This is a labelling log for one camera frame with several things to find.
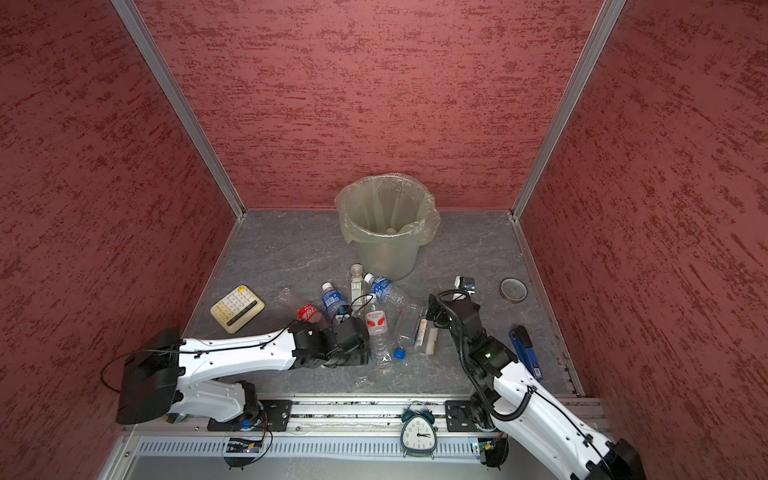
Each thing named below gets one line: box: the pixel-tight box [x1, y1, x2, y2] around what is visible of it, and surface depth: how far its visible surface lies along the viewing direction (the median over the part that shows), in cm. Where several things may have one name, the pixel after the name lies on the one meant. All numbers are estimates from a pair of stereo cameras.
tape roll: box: [499, 277, 529, 303], surface depth 100 cm
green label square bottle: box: [350, 262, 364, 317], surface depth 94 cm
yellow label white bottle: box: [415, 318, 428, 347], surface depth 86 cm
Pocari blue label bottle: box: [363, 272, 409, 308], surface depth 96 cm
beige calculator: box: [210, 284, 266, 334], surface depth 94 cm
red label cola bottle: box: [296, 304, 329, 328], surface depth 88 cm
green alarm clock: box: [400, 400, 439, 460], surface depth 70 cm
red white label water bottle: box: [365, 292, 394, 370], surface depth 85 cm
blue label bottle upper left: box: [321, 282, 349, 314], surface depth 92 cm
